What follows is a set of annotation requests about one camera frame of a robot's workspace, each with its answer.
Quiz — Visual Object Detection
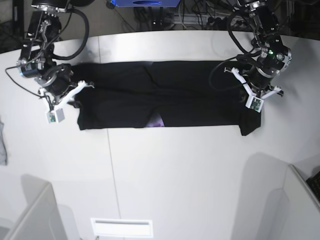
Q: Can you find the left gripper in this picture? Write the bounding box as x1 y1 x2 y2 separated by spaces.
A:
246 66 284 97

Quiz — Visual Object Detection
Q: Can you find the white power strip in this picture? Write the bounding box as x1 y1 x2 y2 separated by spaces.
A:
169 12 230 26

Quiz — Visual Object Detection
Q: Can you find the black keyboard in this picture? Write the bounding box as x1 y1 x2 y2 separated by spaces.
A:
306 173 320 200

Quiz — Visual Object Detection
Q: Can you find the white slot plate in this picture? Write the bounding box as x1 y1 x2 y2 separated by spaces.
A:
91 218 154 238

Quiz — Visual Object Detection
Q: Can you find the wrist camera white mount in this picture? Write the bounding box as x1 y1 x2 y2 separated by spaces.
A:
224 67 282 113
38 80 95 124

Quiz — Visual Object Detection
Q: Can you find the white box right side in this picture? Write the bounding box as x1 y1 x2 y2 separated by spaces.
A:
264 163 320 240

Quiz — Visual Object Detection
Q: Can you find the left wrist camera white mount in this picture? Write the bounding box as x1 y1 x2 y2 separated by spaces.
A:
224 67 282 113

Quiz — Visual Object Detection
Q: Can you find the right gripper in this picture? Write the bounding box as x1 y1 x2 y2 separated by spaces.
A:
34 63 75 98

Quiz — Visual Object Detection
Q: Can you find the grey cloth at left edge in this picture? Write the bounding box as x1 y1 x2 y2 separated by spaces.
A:
0 122 8 166

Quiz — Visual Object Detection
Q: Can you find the white box bottom left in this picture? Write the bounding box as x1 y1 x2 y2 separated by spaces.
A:
0 174 81 240

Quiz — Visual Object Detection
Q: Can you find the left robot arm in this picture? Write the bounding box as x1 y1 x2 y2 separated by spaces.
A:
208 0 292 97

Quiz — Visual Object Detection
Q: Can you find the black T-shirt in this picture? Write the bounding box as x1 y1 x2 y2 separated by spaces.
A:
71 61 262 136

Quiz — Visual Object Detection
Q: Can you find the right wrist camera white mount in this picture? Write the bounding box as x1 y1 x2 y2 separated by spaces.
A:
38 80 95 124

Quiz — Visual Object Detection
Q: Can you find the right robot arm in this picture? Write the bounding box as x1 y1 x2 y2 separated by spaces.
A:
15 0 92 97

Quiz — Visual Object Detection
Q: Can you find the white box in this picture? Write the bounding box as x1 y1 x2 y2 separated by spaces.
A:
264 163 320 240
0 174 81 240

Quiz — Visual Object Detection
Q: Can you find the blue box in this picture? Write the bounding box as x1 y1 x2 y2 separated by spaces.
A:
110 0 180 8

